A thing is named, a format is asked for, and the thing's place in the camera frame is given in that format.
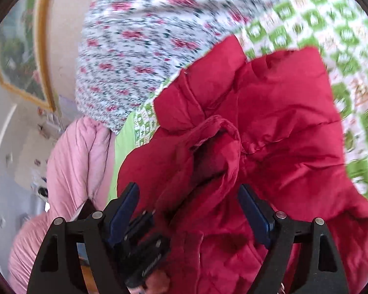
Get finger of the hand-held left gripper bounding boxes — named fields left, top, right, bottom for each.
left=124, top=210, right=156, bottom=243

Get red puffer jacket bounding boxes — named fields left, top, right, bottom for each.
left=117, top=35, right=368, bottom=294

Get green checkered bedsheet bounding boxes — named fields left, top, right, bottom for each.
left=106, top=0, right=368, bottom=204

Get pink quilt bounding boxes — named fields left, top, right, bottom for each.
left=8, top=118, right=117, bottom=285

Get gold framed picture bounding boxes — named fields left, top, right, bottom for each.
left=0, top=0, right=60, bottom=112

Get floral white quilt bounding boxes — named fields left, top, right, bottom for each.
left=75, top=0, right=283, bottom=134

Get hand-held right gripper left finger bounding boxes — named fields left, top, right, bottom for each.
left=27, top=183, right=140, bottom=294

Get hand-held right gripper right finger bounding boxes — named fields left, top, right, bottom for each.
left=237, top=184, right=350, bottom=294

